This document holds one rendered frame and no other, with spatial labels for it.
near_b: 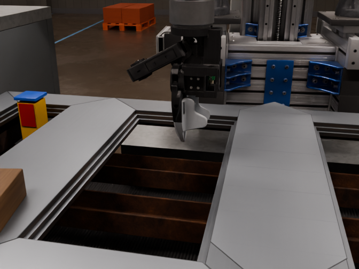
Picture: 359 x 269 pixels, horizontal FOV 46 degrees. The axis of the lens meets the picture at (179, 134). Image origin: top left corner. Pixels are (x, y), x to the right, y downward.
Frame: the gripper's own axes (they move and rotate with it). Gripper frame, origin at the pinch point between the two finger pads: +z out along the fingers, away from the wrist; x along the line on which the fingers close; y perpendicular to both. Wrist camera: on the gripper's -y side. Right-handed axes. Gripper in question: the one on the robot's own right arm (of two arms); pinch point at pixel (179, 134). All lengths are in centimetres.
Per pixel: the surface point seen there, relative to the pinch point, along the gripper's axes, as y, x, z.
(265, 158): 16.1, 5.1, 5.8
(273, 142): 17.7, 13.3, 5.8
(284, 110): 20.5, 35.3, 5.7
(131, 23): -233, 696, 76
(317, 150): 26.4, 11.1, 5.8
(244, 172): 12.5, -1.9, 5.8
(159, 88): -89, 333, 90
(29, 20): -63, 60, -12
